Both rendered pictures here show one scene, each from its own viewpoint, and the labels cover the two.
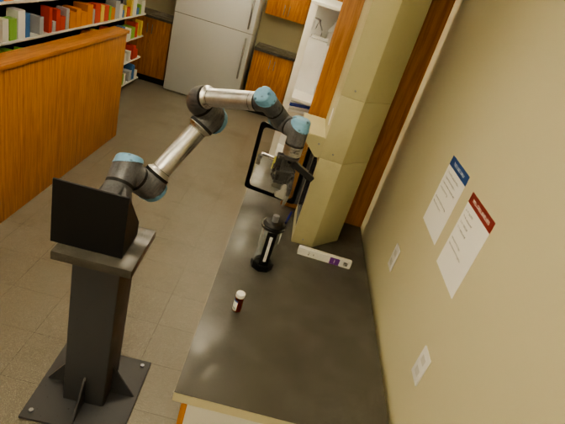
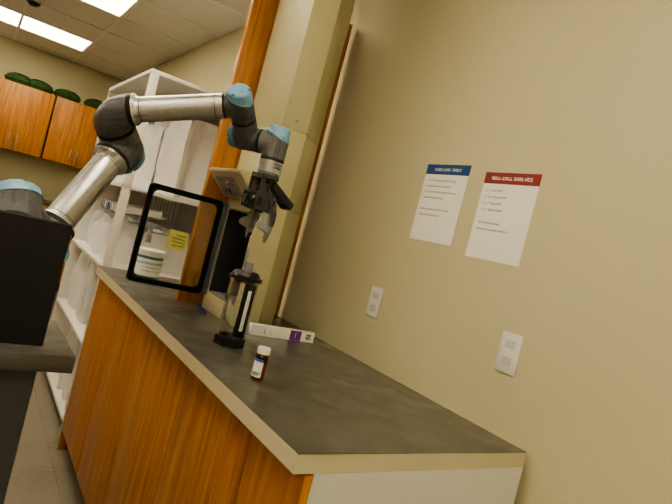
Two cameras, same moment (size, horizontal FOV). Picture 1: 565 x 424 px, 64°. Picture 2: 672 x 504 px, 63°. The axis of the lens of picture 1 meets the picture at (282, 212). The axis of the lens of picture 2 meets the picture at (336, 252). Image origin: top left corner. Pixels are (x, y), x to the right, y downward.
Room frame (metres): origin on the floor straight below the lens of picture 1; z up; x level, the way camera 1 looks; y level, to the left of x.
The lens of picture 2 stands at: (0.07, 0.69, 1.33)
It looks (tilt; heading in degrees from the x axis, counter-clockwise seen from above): 1 degrees down; 329
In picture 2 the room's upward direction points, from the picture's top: 15 degrees clockwise
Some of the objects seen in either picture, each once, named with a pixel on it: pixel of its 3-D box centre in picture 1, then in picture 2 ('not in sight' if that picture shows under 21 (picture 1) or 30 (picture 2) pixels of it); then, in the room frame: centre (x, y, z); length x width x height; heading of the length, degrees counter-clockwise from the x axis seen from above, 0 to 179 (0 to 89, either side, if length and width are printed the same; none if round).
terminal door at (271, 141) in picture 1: (277, 163); (176, 239); (2.32, 0.10, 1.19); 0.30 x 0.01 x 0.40; 84
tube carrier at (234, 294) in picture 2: (267, 244); (237, 308); (1.71, 0.02, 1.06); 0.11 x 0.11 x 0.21
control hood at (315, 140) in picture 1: (311, 134); (234, 184); (2.15, -0.02, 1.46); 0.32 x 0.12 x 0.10; 4
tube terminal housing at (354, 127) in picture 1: (338, 169); (266, 228); (2.16, -0.20, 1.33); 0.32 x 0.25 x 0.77; 4
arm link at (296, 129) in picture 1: (298, 131); (275, 144); (1.70, 0.04, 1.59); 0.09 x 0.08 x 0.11; 47
